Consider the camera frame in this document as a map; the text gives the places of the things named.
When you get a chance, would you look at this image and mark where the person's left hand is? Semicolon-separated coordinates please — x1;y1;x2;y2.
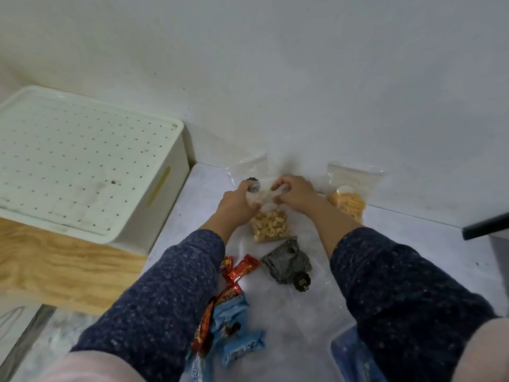
214;180;264;231

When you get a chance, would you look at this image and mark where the person's right hand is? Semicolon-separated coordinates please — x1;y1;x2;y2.
271;175;327;216

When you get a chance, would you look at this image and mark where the clear zip bag of cashews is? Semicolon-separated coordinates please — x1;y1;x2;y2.
246;180;293;244

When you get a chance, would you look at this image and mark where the person's right forearm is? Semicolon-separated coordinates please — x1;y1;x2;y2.
305;199;501;382

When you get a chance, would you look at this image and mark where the person's left forearm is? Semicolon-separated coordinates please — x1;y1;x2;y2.
71;212;244;382

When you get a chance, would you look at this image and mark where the empty clear zip bag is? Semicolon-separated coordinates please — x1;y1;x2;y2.
225;153;269;188

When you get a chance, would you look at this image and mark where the clear zip bag of orange crackers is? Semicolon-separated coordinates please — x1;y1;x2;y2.
326;162;385;225

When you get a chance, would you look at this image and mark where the grey black cookie packet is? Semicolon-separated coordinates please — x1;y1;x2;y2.
260;236;313;293

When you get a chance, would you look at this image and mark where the flat clear plastic bag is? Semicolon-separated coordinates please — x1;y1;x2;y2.
260;270;356;346

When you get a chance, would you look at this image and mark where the blue snack packet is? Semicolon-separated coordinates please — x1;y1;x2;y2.
184;351;207;382
221;329;266;367
210;293;251;342

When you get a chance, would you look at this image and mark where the white perforated storage box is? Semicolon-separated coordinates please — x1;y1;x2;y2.
0;85;191;256

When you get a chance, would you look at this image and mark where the black ledge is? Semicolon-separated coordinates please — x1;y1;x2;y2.
461;212;509;241

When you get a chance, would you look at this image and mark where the light wooden board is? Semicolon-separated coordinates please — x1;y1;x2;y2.
0;217;148;317

